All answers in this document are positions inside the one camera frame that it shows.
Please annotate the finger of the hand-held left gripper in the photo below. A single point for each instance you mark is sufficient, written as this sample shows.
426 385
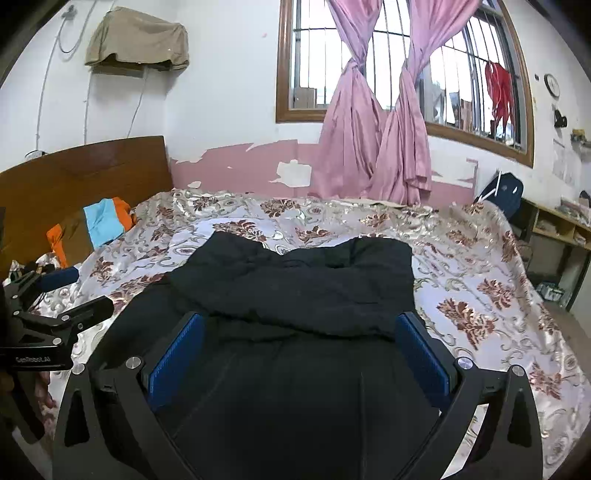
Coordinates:
60 278
90 309

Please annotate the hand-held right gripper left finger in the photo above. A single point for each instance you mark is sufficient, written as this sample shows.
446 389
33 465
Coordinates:
178 353

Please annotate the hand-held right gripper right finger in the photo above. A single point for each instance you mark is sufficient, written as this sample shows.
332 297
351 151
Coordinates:
422 353

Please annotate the black jacket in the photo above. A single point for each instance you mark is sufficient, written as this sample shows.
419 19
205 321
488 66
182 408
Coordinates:
295 286

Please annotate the person's left hand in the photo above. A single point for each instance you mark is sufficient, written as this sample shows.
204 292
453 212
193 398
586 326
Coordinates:
45 392

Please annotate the orange blue brown pillow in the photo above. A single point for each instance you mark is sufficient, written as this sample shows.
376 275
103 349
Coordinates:
104 221

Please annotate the floral satin bedspread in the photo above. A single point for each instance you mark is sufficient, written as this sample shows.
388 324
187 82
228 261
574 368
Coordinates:
461 258

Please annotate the wooden headboard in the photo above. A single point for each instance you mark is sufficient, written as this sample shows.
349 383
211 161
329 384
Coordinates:
83 177

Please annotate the white power strip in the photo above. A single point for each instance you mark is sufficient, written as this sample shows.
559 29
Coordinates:
36 154

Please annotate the wooden shelf desk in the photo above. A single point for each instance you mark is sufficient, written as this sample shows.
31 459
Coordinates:
554 230

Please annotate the blue backpack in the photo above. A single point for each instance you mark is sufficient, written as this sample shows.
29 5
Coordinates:
505 191

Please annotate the wooden barred window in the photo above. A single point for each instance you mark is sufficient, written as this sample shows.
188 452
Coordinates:
300 115

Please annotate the red hanging garment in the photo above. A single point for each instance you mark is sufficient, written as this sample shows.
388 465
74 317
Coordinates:
498 90

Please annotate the wooden wall shelf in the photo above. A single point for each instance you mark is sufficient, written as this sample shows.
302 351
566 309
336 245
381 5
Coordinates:
117 70

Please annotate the white wall chart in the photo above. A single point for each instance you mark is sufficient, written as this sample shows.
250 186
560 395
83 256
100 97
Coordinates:
565 161

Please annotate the cloth-covered wall unit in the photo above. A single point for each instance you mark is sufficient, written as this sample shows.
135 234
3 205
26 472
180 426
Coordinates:
136 37

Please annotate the small wall shelf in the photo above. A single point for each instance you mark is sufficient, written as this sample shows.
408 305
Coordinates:
581 138

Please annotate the black wall-mounted object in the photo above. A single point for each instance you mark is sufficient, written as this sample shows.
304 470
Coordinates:
560 119

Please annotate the round wall clock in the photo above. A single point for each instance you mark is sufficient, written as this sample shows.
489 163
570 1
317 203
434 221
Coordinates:
552 86

